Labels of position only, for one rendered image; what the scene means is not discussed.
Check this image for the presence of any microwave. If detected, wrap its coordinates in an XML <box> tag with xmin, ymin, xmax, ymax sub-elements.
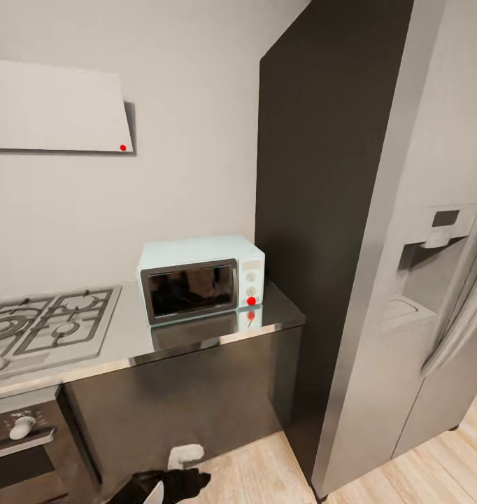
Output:
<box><xmin>137</xmin><ymin>234</ymin><xmax>266</xmax><ymax>326</ymax></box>

